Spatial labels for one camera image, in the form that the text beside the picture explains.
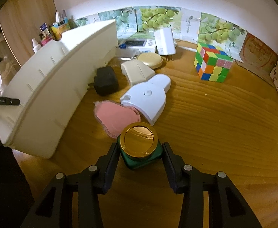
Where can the wooden cabinet side panel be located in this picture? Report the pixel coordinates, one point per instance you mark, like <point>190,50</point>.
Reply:
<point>27,16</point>

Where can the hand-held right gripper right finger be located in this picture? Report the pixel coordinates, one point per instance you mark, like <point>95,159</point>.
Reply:
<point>167,156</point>

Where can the round cream compact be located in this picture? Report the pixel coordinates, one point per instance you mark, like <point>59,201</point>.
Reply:
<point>150,59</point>

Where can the brown printed cardboard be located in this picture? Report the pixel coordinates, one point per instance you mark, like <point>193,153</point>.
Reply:
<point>257,52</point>

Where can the yellow snack packet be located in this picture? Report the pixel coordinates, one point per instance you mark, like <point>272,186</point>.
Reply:
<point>59,29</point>

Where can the tall white bottle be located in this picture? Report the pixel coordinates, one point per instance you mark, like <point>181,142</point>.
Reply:
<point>57,17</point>

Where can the white lace cloth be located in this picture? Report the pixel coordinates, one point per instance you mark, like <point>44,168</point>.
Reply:
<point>3,68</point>

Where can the white spray bottle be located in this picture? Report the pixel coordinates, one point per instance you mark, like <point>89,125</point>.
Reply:
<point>36,47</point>

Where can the white power adapter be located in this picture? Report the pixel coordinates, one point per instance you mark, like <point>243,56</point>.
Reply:
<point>165,42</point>

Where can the pink pad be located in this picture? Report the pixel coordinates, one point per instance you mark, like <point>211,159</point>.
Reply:
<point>115,116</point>

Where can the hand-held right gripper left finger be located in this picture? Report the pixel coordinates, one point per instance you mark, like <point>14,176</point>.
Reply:
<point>112,156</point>

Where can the white plastic storage bin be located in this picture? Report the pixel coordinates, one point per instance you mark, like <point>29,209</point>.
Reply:
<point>46,95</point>

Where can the black power adapter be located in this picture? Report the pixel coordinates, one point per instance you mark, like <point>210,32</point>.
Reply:
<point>105,80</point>

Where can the clear plastic box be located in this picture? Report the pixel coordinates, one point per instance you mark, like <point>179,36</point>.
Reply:
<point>127,53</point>

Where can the colourful puzzle cube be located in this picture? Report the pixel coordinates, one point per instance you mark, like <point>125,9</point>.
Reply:
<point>212,61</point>

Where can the white bottle-shaped plastic device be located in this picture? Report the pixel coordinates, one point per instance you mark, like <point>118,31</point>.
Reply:
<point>143,99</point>

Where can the white monitor device with screen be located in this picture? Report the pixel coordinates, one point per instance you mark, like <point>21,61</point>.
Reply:
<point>148,46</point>

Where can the row of grape print posters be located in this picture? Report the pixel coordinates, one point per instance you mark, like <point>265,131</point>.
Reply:
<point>153,16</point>

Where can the green jar with gold lid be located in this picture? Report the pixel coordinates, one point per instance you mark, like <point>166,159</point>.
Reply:
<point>139,137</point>

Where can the beige plastic case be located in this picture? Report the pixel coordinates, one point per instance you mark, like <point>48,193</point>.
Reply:
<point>135,72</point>

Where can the blue and white tube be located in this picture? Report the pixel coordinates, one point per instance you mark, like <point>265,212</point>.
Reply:
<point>44,29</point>

